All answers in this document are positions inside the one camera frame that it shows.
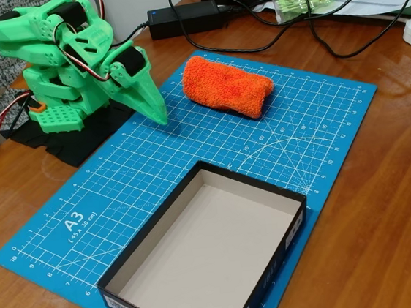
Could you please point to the green gripper black servo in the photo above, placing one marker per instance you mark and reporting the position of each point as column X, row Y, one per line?
column 141, row 84

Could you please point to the orange fuzzy sock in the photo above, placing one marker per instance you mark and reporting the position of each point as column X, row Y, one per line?
column 224, row 86

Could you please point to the green 3D-printed robot arm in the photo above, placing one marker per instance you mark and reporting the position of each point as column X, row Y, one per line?
column 9, row 31

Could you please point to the blue A3 cutting mat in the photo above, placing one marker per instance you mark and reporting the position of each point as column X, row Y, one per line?
column 136, row 161

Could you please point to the large black power adapter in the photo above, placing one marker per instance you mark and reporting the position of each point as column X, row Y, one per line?
column 184, row 20

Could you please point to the black cardboard box white inside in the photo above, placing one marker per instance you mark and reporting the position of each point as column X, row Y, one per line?
column 208, row 249

